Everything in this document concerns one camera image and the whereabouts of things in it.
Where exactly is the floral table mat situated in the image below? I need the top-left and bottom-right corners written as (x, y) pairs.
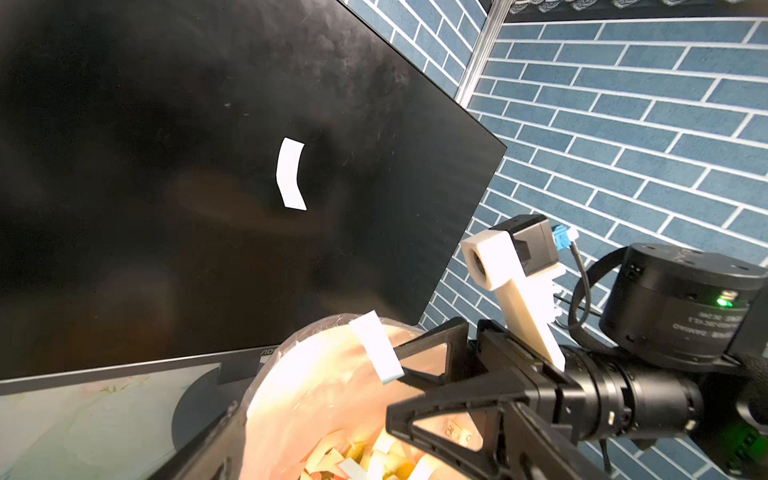
top-left (1, 364), bottom-right (215, 479)

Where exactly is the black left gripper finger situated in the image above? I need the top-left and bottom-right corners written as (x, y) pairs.
top-left (149, 401), bottom-right (247, 480)

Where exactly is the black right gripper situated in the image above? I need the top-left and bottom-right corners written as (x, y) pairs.
top-left (385, 317), bottom-right (588, 479)

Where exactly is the white sticky note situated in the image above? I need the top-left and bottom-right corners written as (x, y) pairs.
top-left (348, 310), bottom-right (405, 384)
top-left (276, 137), bottom-right (307, 211)

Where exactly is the pile of discarded sticky notes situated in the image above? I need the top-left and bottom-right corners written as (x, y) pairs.
top-left (291, 429), bottom-right (442, 480)

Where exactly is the white waste bin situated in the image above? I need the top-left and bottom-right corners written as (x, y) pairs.
top-left (238, 314), bottom-right (481, 480)

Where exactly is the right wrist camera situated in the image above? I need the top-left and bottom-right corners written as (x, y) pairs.
top-left (460, 214), bottom-right (566, 371)

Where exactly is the black computer monitor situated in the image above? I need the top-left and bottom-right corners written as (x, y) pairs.
top-left (1, 1), bottom-right (506, 394)

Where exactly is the grey round monitor stand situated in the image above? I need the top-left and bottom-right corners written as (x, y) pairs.
top-left (171, 362), bottom-right (261, 450)

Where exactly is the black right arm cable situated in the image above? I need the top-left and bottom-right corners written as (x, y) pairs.
top-left (551, 239), bottom-right (628, 355)

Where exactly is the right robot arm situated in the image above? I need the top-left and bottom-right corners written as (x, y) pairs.
top-left (385, 243), bottom-right (767, 479)

